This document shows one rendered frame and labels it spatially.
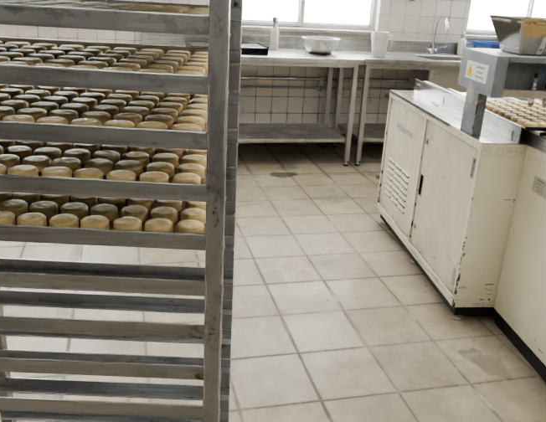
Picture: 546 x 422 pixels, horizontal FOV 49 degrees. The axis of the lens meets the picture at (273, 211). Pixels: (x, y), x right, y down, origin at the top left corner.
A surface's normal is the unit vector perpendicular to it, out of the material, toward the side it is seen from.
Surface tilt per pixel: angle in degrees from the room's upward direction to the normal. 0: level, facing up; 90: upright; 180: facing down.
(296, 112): 90
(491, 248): 90
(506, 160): 90
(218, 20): 90
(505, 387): 0
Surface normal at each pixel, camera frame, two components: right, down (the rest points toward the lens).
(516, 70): 0.11, 0.36
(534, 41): 0.07, 0.72
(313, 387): 0.05, -0.94
